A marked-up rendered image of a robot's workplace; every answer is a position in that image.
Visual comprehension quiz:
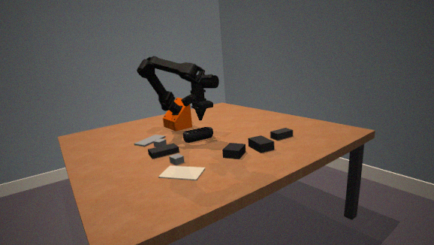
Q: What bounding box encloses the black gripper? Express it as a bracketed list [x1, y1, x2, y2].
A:
[190, 88, 213, 120]

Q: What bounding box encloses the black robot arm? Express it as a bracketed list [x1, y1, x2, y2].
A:
[137, 56, 219, 115]

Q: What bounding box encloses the beige flat rectangular panel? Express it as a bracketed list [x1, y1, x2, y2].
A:
[158, 165, 205, 180]

